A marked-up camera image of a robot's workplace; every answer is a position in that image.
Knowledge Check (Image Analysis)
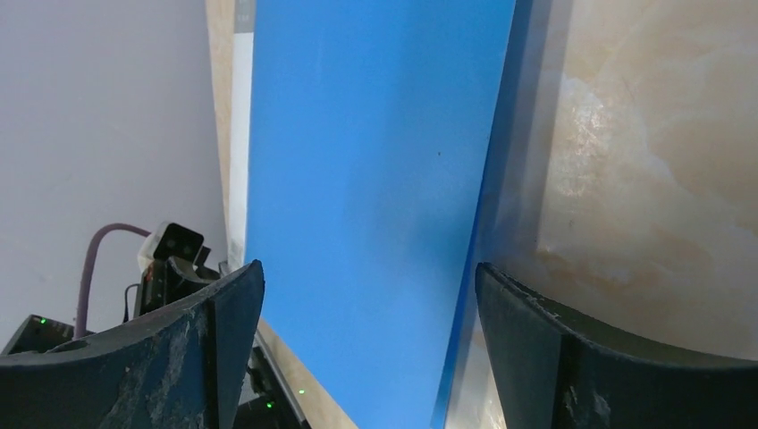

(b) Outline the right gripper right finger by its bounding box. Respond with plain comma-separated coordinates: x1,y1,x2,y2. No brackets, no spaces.
476,263,757,428

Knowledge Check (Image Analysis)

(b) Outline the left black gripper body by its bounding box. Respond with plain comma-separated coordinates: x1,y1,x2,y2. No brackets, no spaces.
0,247,309,429

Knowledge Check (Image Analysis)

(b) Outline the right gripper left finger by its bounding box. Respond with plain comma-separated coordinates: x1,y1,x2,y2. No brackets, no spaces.
1,261,265,428

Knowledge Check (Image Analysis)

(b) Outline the blue file folder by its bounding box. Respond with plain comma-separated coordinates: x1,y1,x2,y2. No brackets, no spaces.
245,1,514,428

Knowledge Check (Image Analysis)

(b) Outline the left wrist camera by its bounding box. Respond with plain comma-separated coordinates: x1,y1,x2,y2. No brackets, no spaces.
137,222,205,272

